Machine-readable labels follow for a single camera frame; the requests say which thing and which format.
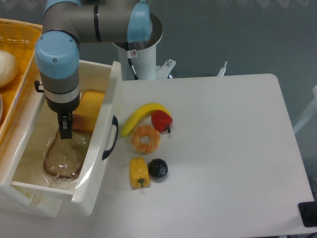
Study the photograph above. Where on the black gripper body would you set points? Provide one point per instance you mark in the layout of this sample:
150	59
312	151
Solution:
62	95

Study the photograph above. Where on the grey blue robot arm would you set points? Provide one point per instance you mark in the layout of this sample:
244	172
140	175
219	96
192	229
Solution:
66	25

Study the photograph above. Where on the white open upper drawer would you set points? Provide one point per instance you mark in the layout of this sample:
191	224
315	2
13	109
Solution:
82	190

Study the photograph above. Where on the white drawer cabinet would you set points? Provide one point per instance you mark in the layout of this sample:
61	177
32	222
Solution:
26	109

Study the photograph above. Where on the orange cheese slice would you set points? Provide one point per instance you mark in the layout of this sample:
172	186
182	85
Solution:
89	107

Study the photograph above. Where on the brown wrapped bread slice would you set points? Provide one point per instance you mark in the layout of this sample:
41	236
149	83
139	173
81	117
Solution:
65	157

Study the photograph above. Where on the white bread bun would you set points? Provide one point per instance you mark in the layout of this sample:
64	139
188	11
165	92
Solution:
8	68

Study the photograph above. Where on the yellow banana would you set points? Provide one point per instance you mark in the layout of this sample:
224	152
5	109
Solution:
140	113

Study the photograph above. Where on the orange glazed donut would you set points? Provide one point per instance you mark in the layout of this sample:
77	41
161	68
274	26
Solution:
145	139

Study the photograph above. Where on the yellow wicker basket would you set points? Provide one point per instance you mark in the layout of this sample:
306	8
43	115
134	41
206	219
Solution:
17	38

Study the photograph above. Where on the yellow bell pepper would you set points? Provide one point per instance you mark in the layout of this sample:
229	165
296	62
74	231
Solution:
138	173

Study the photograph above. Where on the red bell pepper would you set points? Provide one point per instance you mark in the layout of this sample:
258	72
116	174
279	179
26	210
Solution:
161	121

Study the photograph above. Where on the dark purple plum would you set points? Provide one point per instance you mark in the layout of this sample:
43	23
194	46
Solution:
157	168

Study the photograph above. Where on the black device at table edge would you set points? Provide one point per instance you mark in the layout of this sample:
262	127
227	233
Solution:
308	212

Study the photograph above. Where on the black drawer handle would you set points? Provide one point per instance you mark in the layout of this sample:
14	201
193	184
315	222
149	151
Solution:
113	139

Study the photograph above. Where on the white bracket behind table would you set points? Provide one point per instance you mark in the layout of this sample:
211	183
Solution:
222	71

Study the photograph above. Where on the white frame at right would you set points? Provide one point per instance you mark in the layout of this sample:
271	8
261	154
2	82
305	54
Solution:
309	111

